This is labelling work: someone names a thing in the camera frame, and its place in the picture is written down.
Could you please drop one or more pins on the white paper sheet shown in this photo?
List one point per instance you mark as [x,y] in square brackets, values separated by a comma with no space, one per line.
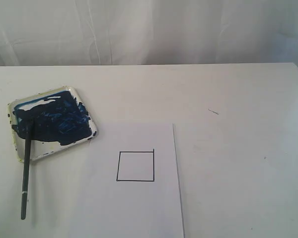
[129,187]

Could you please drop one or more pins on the black paintbrush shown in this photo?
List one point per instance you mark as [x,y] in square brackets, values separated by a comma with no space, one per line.
[28,137]

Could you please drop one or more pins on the white paint tray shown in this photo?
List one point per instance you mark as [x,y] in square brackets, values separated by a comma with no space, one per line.
[61,120]

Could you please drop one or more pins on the white backdrop curtain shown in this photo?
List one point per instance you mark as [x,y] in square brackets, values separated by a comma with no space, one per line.
[116,32]

